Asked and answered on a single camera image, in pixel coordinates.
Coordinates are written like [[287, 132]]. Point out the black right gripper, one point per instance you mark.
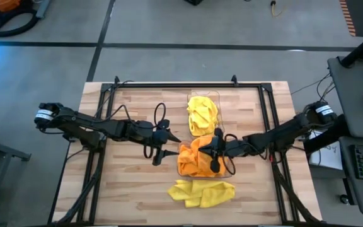
[[228, 149]]

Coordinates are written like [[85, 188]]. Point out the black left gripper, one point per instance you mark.
[[151, 134]]

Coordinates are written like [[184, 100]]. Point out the orange microfiber towel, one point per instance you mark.
[[205, 142], [186, 162], [205, 168]]

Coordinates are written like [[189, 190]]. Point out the yellow microfiber towel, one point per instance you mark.
[[202, 129], [206, 195], [202, 108]]

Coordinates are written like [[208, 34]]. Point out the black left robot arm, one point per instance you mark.
[[84, 121]]

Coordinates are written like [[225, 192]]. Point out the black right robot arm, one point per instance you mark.
[[282, 135]]

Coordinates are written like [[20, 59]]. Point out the clear plastic basket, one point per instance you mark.
[[204, 93], [182, 144]]

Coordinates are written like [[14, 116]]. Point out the white paper sheet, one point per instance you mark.
[[326, 156]]

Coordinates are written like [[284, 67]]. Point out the black caster wheel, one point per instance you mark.
[[344, 199]]

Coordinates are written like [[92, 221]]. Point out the black side desk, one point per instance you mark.
[[351, 101]]

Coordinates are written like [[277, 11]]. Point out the black monitor pole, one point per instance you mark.
[[361, 48]]

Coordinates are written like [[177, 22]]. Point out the orange shop vacuum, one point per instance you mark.
[[2, 3]]

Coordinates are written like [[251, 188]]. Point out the black aluminium table frame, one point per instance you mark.
[[184, 85]]

